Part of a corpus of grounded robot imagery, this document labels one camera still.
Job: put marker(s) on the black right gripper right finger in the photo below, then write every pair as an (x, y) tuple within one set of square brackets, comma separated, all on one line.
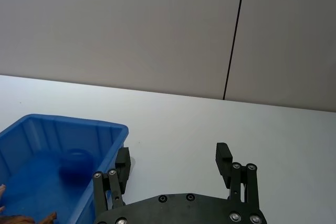
[(223, 163)]

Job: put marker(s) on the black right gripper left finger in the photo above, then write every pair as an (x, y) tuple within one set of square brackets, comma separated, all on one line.
[(123, 166)]

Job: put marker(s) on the blue round cup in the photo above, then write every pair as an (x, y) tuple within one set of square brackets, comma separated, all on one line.
[(76, 163)]

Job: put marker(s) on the blue plastic bin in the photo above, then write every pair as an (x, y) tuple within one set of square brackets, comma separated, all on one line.
[(34, 182)]

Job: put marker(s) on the brown ragged object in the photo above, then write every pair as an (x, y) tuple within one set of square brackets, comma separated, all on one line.
[(46, 218)]

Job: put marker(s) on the pale pink object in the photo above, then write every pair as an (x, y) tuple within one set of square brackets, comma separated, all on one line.
[(1, 190)]

